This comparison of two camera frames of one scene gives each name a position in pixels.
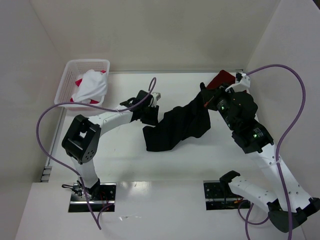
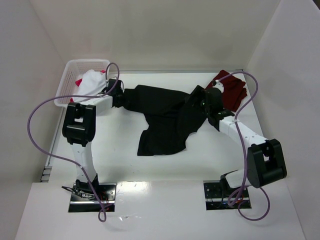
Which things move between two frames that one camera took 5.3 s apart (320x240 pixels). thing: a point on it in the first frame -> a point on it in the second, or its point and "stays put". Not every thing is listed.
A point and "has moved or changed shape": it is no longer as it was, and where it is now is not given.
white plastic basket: (74, 70) stays put
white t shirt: (93, 85) stays put
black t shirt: (191, 120) has moved or changed shape
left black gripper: (150, 116) -> (119, 97)
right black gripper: (210, 96) -> (197, 94)
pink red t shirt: (78, 83) stays put
